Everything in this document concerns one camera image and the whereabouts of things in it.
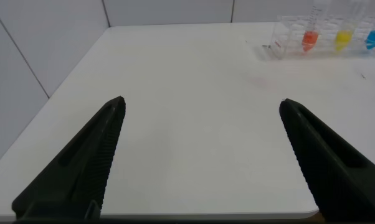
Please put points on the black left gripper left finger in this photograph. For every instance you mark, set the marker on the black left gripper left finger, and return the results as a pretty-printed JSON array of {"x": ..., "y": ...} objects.
[{"x": 78, "y": 168}]

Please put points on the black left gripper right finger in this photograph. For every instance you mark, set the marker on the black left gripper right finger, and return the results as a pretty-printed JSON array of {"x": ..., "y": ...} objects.
[{"x": 334, "y": 174}]

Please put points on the test tube with red pigment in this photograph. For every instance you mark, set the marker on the test tube with red pigment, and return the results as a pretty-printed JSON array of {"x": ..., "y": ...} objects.
[{"x": 310, "y": 39}]

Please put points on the test tube with yellow pigment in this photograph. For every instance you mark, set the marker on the test tube with yellow pigment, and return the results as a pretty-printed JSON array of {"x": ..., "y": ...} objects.
[{"x": 343, "y": 38}]

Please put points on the clear plastic test tube rack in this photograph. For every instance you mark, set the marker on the clear plastic test tube rack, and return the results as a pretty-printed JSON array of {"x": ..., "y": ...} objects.
[{"x": 287, "y": 37}]

